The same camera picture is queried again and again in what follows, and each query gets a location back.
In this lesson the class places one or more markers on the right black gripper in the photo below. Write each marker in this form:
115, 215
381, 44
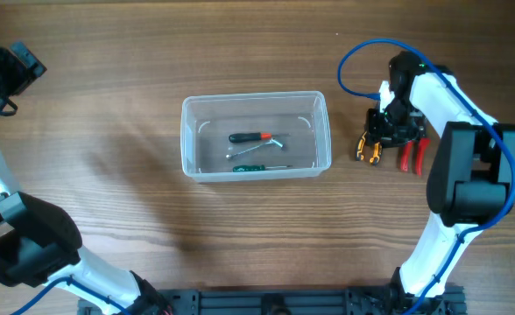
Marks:
391, 132

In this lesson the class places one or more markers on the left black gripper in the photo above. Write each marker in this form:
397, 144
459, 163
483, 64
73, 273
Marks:
25, 61

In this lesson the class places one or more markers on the red handled cutters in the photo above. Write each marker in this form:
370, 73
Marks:
422, 145

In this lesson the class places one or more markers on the orange black pliers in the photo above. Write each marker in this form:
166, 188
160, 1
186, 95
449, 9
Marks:
377, 149

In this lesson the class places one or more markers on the silver socket wrench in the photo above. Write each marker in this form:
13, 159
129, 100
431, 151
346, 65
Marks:
270, 142

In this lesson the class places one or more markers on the green handled screwdriver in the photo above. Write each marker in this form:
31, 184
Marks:
258, 168

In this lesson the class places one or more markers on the clear plastic container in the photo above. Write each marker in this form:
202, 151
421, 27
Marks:
208, 120

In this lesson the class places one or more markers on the black red screwdriver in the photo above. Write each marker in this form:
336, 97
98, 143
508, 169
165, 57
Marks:
237, 138

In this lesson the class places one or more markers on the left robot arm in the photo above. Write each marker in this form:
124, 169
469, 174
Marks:
40, 245

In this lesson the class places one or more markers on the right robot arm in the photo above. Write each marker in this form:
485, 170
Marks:
469, 182

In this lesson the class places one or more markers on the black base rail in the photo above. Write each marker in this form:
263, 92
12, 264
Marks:
366, 300

